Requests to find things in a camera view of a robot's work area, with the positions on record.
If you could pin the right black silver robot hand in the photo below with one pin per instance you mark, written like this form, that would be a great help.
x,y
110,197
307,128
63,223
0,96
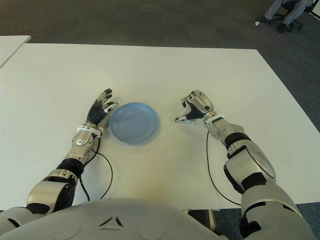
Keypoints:
x,y
202,103

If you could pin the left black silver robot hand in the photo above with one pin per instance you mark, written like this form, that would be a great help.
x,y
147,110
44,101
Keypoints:
x,y
96,113

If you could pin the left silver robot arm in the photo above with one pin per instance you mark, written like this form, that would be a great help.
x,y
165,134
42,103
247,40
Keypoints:
x,y
82,145

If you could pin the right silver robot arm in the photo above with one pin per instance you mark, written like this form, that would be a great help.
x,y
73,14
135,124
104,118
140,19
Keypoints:
x,y
252,160

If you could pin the blue round plate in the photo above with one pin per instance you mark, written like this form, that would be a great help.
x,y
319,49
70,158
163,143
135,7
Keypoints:
x,y
135,123

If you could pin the white side table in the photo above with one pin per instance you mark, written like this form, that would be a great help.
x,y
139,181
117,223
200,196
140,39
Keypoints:
x,y
12,47

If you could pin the grey robot torso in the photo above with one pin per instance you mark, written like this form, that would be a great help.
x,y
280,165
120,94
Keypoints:
x,y
112,220

